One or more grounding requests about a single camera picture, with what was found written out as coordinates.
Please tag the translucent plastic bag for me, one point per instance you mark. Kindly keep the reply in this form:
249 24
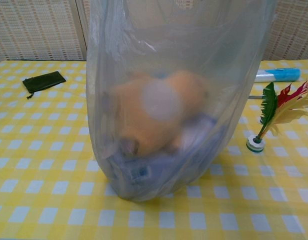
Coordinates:
168 50

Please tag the orange plush toy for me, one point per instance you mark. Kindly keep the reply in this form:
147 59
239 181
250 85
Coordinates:
153 110

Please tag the blue printed package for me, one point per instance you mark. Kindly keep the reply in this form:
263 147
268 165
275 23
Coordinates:
153 172

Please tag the yellow checkered tablecloth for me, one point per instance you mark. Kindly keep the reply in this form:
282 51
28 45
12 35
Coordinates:
44 175

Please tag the feather shuttlecock with white base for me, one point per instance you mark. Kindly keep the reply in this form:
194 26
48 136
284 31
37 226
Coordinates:
278 105

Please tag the white and blue tube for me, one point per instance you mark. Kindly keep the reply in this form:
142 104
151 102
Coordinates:
278 75

